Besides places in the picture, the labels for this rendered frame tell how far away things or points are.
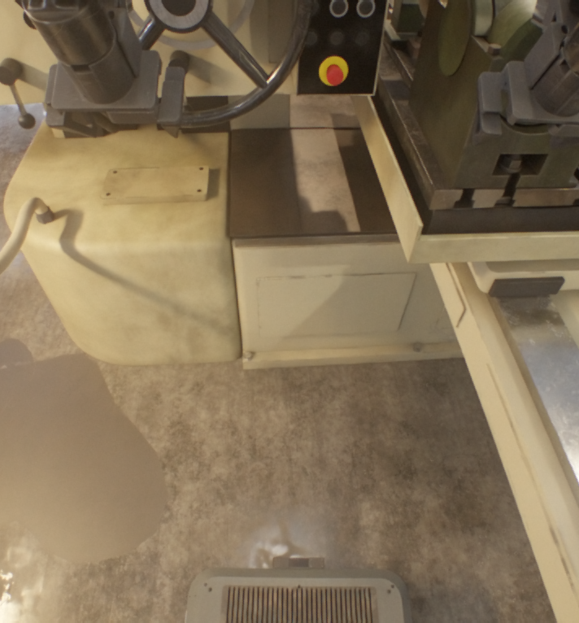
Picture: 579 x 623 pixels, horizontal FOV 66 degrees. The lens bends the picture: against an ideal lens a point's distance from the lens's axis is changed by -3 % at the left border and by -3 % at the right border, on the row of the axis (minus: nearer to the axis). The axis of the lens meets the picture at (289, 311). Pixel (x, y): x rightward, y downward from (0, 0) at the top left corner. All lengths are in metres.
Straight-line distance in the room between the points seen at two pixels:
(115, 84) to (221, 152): 1.24
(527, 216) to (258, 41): 0.63
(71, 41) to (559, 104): 0.44
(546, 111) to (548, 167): 0.42
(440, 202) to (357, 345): 0.97
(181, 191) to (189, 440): 0.82
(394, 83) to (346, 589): 1.21
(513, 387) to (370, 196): 0.77
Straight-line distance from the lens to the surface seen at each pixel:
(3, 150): 3.36
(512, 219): 1.03
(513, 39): 0.83
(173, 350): 1.75
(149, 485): 1.62
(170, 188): 1.52
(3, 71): 1.09
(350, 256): 1.41
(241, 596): 1.24
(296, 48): 0.76
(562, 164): 0.97
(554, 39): 0.52
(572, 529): 0.93
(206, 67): 1.03
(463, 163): 0.87
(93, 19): 0.44
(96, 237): 1.44
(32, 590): 1.66
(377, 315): 1.63
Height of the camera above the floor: 1.48
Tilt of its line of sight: 50 degrees down
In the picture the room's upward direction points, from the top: 2 degrees clockwise
